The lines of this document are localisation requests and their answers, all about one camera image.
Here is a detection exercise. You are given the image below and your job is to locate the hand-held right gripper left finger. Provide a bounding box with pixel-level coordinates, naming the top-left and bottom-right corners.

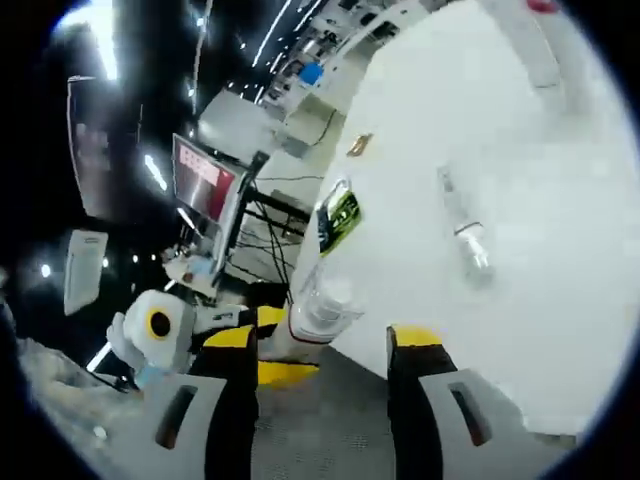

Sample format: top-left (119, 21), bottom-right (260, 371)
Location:
top-left (143, 323), bottom-right (260, 480)

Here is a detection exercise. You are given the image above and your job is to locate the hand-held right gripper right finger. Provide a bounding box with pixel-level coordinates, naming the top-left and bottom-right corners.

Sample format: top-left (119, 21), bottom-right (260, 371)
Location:
top-left (387, 323), bottom-right (526, 480)

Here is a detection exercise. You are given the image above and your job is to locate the green black sachet packet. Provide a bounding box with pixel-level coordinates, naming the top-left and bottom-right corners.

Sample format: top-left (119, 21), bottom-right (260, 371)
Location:
top-left (313, 177), bottom-right (365, 259)

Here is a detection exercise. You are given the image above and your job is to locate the gold foil packet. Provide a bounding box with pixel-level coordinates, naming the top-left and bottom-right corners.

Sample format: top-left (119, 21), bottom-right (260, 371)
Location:
top-left (346, 132), bottom-right (375, 158)

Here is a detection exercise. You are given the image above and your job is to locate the blue storage bin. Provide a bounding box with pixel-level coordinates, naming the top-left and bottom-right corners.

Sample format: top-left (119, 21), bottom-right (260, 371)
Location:
top-left (298, 61), bottom-right (325, 86)

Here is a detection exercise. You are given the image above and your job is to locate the ceiling air conditioner unit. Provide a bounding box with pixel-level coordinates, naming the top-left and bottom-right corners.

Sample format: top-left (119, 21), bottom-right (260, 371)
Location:
top-left (63, 228), bottom-right (110, 317)

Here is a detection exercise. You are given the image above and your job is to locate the black laptop stand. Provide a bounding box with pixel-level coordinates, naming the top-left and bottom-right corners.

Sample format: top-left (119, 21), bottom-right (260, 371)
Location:
top-left (234, 174), bottom-right (314, 301)

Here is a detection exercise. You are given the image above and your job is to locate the open laptop red screen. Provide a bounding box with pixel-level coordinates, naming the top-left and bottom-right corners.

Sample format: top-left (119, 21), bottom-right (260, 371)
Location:
top-left (171, 132), bottom-right (262, 294)

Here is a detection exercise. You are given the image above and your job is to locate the dark hanging ceiling panel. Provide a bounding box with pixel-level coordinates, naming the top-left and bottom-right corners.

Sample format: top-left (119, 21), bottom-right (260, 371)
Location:
top-left (66, 74), bottom-right (147, 221)

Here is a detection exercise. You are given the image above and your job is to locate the long white counter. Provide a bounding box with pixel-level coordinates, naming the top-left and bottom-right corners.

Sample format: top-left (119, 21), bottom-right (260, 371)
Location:
top-left (259, 0), bottom-right (401, 156)

